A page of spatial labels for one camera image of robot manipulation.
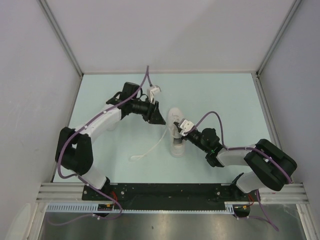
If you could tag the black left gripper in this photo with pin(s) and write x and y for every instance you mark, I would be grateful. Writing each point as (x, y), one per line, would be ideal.
(153, 115)

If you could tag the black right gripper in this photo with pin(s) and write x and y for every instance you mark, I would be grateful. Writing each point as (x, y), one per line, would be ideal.
(177, 124)

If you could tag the white sneaker with laces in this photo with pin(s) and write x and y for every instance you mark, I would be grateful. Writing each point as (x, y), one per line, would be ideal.
(177, 144)

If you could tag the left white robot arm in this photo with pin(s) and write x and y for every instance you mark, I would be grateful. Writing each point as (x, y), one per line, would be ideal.
(74, 149)

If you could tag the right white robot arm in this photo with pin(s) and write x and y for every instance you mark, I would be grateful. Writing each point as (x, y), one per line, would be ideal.
(270, 166)

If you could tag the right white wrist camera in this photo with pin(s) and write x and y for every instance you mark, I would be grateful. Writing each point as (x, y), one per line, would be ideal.
(185, 126)

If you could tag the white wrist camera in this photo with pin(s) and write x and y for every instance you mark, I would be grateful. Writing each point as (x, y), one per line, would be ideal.
(152, 91)
(185, 126)

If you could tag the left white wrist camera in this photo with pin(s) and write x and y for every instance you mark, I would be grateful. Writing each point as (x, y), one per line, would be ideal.
(152, 91)

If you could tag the grey slotted cable duct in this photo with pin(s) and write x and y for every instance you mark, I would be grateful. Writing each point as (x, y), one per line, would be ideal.
(109, 208)

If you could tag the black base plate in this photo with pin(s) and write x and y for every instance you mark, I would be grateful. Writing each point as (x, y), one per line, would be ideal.
(177, 196)

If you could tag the aluminium frame rail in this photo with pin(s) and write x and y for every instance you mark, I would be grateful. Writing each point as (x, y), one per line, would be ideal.
(295, 193)

